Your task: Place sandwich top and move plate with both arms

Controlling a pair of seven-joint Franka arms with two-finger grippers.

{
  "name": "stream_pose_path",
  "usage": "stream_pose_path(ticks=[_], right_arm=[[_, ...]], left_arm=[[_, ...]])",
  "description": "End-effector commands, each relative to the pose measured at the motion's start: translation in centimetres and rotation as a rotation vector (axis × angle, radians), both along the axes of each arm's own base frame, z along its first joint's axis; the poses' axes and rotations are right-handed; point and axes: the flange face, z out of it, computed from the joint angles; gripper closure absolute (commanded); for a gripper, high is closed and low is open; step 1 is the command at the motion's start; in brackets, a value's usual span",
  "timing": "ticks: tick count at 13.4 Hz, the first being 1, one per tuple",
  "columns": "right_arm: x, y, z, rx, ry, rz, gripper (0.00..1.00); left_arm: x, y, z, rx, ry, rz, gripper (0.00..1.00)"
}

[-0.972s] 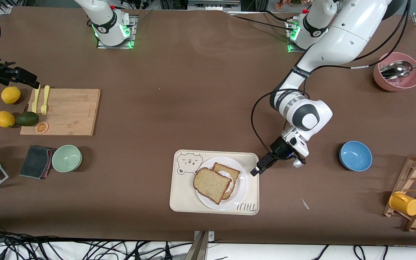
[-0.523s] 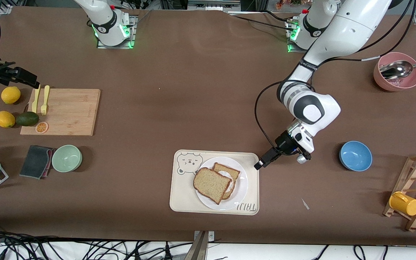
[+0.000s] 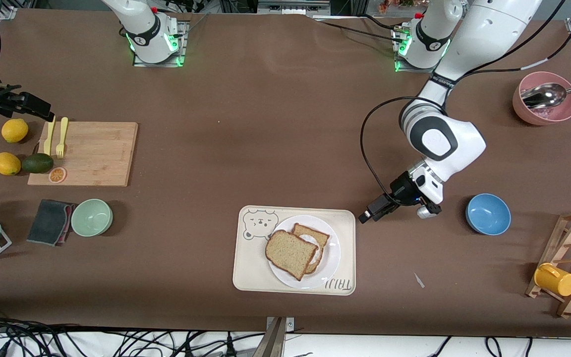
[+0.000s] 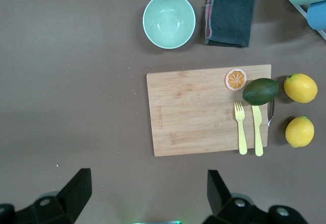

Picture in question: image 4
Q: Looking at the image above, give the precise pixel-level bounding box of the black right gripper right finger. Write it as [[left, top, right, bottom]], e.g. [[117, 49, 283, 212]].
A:
[[203, 169, 310, 224]]

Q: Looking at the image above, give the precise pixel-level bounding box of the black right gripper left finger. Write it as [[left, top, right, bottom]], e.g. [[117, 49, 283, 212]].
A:
[[0, 168, 92, 224]]

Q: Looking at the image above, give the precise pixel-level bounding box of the yellow plastic fork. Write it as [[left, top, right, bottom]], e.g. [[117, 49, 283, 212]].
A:
[[234, 101, 248, 156]]

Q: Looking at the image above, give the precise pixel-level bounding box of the yellow plastic knife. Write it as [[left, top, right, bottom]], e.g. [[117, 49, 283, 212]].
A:
[[251, 104, 264, 157]]

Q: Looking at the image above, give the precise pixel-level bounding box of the bamboo cutting board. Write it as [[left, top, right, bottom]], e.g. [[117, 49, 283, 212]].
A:
[[146, 64, 272, 157]]

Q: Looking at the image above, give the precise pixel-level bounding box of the thin curved metal utensil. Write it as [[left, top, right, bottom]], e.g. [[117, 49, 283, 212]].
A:
[[266, 99, 276, 128]]

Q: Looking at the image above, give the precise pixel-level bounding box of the yellow lemon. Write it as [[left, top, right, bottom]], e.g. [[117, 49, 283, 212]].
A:
[[283, 73, 318, 104], [285, 116, 315, 149]]

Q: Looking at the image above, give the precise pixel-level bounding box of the dark green avocado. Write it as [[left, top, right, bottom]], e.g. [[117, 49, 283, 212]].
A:
[[242, 77, 280, 106]]

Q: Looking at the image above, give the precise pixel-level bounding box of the orange slice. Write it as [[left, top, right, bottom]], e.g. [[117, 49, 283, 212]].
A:
[[224, 68, 248, 92]]

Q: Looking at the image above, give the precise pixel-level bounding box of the pink folded cloth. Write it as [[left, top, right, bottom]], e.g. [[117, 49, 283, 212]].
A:
[[205, 0, 214, 38]]

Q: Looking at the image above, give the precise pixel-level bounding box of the dark grey folded cloth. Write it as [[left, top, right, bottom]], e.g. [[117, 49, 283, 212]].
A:
[[205, 0, 256, 48]]

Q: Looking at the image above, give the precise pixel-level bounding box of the mint green bowl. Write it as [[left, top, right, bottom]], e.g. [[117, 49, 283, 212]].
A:
[[142, 0, 197, 50]]

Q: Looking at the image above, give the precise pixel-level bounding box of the light blue cup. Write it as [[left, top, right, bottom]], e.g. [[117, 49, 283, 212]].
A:
[[307, 0, 326, 31]]

